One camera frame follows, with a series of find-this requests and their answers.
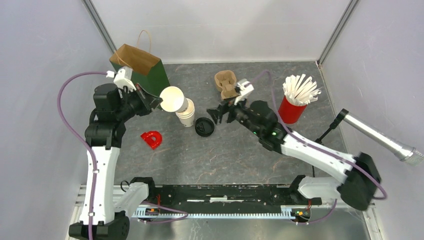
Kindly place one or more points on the red cup holder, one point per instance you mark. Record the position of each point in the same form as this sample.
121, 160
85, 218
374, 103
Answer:
290, 113

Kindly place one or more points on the stack of black lids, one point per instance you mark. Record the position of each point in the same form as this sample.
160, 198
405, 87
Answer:
204, 126

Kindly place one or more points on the red D-shaped object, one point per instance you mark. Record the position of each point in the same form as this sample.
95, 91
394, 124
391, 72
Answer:
152, 138

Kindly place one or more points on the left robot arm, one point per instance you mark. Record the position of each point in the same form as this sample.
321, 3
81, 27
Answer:
101, 218

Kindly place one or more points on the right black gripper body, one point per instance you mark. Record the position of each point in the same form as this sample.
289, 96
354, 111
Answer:
241, 112

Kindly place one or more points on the stack of white paper cups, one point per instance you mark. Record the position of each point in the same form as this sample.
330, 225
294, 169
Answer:
187, 117

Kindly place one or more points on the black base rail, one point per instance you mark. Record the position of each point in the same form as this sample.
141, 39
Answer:
229, 198

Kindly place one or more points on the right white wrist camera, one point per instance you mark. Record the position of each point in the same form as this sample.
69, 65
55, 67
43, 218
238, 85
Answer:
243, 88

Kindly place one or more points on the stack of cardboard cup carriers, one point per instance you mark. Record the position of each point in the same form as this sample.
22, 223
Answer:
225, 83

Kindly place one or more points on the green paper bag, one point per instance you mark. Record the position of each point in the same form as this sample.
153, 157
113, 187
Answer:
147, 69

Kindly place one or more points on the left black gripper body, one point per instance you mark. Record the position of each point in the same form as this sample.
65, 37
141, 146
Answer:
132, 104

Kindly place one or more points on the silver microphone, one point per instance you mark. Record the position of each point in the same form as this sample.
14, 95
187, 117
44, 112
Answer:
405, 153

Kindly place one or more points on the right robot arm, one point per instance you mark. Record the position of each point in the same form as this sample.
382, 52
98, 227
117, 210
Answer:
353, 178

